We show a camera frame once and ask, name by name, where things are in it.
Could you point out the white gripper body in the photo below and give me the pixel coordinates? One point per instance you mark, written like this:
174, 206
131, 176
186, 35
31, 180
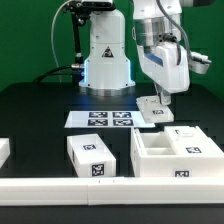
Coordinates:
161, 66

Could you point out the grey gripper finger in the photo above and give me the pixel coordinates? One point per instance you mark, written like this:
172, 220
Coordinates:
165, 97

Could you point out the white door panel with handle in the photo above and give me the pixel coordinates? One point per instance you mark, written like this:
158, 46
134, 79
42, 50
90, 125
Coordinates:
152, 111

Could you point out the white cabinet body box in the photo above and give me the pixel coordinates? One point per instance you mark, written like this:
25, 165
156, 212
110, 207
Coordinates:
152, 156

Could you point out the white cabinet block with tags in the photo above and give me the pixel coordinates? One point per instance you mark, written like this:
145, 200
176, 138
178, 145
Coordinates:
90, 156

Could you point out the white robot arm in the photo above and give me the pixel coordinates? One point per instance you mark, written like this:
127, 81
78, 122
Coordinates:
154, 23

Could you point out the white tag calibration sheet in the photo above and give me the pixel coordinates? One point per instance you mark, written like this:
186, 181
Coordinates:
106, 119

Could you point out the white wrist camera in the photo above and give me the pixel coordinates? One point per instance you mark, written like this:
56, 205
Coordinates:
199, 63

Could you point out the black camera stand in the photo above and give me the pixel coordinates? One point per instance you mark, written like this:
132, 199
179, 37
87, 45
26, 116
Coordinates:
80, 12

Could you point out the white front barrier rail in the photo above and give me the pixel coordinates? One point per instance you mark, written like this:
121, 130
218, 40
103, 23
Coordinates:
110, 191

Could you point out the white barrier rail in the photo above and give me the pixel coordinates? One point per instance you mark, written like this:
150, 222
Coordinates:
110, 191
4, 150

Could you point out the white left barrier rail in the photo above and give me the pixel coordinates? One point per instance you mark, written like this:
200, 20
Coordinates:
4, 150

